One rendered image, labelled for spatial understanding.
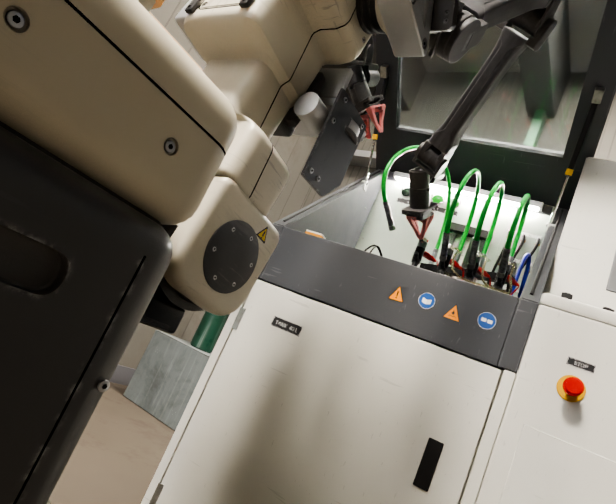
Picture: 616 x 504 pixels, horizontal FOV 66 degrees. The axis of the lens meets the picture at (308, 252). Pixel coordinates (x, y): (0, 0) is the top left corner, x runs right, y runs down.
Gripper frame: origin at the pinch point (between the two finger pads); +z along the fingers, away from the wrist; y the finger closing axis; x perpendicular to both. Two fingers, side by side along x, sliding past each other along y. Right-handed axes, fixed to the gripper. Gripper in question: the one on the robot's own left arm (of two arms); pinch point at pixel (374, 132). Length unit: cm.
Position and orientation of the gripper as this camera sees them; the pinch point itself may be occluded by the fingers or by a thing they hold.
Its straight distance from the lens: 144.6
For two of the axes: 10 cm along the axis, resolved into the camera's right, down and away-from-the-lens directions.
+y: -5.9, 1.8, 7.9
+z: 3.4, 9.4, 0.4
